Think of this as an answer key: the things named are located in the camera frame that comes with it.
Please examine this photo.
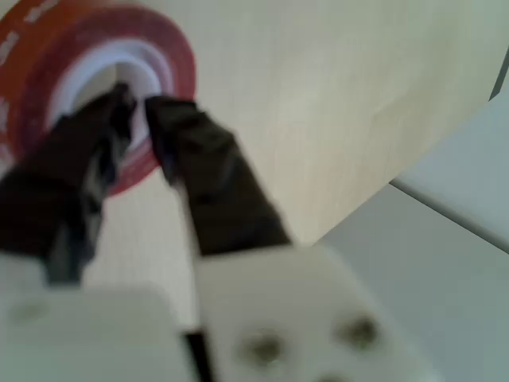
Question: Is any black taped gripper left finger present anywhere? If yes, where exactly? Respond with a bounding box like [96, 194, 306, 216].
[0, 81, 138, 286]

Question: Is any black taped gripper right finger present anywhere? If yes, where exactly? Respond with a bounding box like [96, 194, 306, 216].
[143, 95, 433, 382]

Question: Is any red tape roll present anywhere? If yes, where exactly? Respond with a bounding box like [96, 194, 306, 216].
[0, 0, 198, 199]

